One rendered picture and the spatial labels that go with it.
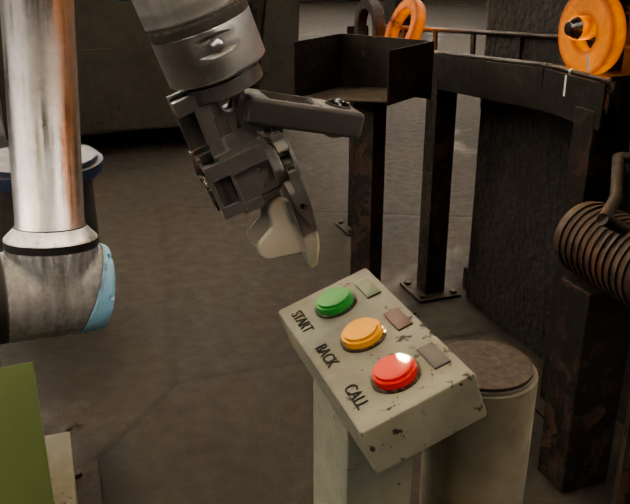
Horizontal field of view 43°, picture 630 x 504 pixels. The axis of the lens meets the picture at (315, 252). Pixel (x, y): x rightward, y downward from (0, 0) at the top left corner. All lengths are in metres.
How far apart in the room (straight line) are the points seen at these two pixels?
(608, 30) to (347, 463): 1.05
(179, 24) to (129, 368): 1.36
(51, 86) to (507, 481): 0.87
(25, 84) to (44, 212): 0.20
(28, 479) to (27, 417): 0.10
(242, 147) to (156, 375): 1.24
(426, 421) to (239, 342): 1.37
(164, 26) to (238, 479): 1.05
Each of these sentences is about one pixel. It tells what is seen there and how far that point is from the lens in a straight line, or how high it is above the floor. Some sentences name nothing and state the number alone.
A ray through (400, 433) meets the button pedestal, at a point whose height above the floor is 0.57.
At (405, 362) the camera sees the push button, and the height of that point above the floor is 0.61.
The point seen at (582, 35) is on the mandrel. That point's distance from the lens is 1.62.
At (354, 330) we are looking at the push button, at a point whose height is 0.61.
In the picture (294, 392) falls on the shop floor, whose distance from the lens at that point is 1.81.
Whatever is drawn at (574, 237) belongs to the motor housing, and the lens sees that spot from 1.38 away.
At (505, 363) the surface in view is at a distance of 0.90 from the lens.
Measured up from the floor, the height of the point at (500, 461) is 0.43.
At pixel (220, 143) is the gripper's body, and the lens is 0.71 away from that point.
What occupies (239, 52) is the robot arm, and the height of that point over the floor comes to 0.87.
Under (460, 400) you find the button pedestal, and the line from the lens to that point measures 0.69.
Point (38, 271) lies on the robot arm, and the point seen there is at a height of 0.46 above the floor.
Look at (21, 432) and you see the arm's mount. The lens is 1.23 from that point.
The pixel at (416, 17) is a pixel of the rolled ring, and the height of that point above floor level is 0.73.
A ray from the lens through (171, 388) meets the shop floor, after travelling 1.85.
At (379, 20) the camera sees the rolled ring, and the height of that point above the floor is 0.71.
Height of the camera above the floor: 0.96
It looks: 22 degrees down
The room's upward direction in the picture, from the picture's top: straight up
